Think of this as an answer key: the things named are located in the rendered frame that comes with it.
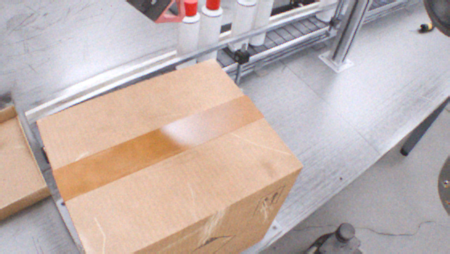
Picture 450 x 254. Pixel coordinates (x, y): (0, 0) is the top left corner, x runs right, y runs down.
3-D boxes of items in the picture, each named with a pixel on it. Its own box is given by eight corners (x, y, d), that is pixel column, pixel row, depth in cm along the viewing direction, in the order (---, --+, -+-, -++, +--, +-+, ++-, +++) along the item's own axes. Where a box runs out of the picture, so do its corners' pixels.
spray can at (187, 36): (188, 59, 96) (194, -9, 80) (199, 70, 94) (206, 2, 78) (171, 65, 94) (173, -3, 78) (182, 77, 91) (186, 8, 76)
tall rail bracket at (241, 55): (226, 77, 101) (234, 28, 88) (242, 93, 97) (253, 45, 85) (216, 81, 99) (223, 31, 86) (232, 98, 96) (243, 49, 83)
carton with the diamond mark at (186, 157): (202, 150, 82) (214, 57, 61) (263, 239, 70) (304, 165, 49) (73, 206, 69) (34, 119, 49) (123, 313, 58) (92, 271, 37)
